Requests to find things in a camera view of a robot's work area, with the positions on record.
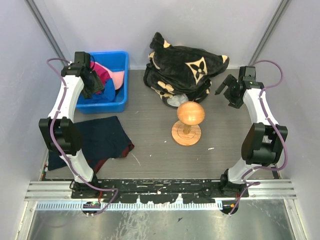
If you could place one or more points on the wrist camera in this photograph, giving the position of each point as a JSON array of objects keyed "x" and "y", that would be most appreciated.
[
  {"x": 247, "y": 73},
  {"x": 82, "y": 58}
]

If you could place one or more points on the slotted cable duct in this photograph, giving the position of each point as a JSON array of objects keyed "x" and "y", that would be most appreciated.
[{"x": 95, "y": 206}]

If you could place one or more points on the left aluminium frame post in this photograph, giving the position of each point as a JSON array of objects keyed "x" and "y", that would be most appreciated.
[{"x": 44, "y": 27}]

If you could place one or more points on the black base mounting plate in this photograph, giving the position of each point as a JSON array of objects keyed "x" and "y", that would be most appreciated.
[{"x": 157, "y": 191}]

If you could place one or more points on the black patterned plush blanket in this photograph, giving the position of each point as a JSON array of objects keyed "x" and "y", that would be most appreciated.
[{"x": 180, "y": 74}]

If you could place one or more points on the aluminium frame post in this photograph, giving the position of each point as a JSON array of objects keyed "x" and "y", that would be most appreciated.
[
  {"x": 280, "y": 11},
  {"x": 44, "y": 27}
]

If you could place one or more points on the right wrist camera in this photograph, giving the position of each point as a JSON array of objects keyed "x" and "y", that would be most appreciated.
[{"x": 247, "y": 73}]

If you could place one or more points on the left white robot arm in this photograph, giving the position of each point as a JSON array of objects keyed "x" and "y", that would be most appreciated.
[{"x": 58, "y": 129}]

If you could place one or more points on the magenta cap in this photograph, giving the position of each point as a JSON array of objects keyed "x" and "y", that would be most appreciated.
[{"x": 101, "y": 71}]

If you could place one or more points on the blue plastic bin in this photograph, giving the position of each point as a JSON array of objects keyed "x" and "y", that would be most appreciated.
[{"x": 112, "y": 69}]

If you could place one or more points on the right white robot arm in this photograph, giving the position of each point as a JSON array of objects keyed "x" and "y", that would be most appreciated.
[{"x": 263, "y": 144}]

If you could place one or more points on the right aluminium frame post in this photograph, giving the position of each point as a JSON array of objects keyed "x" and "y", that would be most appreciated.
[{"x": 280, "y": 11}]

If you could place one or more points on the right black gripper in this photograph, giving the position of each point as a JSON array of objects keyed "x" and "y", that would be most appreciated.
[{"x": 230, "y": 81}]

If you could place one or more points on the wooden hat stand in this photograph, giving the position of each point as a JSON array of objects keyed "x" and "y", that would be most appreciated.
[{"x": 186, "y": 131}]

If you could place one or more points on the navy blue cloth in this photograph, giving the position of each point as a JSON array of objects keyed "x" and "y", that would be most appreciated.
[{"x": 103, "y": 139}]

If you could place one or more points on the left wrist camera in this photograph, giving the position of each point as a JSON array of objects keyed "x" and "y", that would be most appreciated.
[{"x": 82, "y": 58}]

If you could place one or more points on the blue cap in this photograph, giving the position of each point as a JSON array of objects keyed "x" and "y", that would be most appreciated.
[{"x": 109, "y": 93}]

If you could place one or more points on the pink cap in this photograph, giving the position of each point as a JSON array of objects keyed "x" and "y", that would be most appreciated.
[{"x": 117, "y": 78}]

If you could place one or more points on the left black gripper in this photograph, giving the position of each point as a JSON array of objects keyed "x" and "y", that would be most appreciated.
[{"x": 98, "y": 86}]

